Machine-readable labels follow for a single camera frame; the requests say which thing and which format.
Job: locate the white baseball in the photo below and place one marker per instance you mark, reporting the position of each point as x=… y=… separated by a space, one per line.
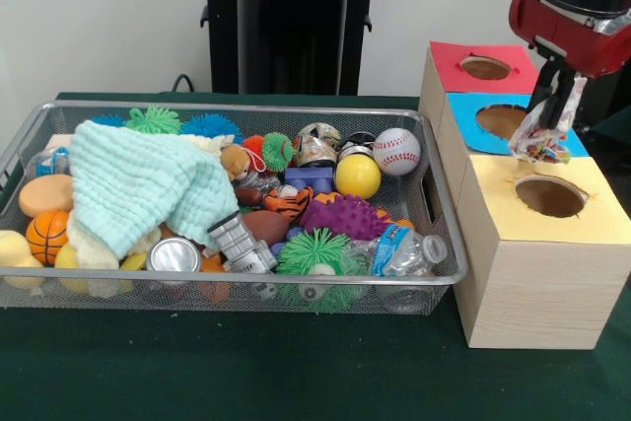
x=396 y=152

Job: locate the green fuzzy monster toy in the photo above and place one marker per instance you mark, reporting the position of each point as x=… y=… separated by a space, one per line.
x=155 y=120

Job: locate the clear shallow bin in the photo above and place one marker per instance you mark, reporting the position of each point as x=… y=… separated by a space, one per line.
x=434 y=288

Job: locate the small orange basketball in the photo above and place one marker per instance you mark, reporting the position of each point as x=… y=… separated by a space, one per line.
x=47 y=236

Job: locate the green spiky ball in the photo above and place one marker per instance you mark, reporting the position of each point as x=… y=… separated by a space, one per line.
x=315 y=253

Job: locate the large blue spiky ball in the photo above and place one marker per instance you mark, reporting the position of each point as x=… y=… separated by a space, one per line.
x=212 y=123

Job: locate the clear packet with colourful print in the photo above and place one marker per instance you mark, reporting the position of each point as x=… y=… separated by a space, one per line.
x=540 y=143

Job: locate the purple spiky ball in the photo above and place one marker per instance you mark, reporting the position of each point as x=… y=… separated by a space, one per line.
x=345 y=216

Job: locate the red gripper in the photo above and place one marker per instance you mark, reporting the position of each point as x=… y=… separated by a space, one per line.
x=582 y=41

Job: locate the yellow smiley face ball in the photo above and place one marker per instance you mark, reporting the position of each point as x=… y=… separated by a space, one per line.
x=357 y=176

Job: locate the mint green knitted cloth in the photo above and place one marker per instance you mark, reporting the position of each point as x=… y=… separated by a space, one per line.
x=138 y=184

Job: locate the pale orange round sponge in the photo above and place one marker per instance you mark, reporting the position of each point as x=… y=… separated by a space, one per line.
x=45 y=194

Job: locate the dark green table cloth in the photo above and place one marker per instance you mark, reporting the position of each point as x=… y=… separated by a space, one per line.
x=246 y=372

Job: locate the crushed plastic water bottle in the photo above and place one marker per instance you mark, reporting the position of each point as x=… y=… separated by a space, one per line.
x=412 y=251

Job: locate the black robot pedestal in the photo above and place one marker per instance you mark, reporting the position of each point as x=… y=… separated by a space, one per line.
x=286 y=27

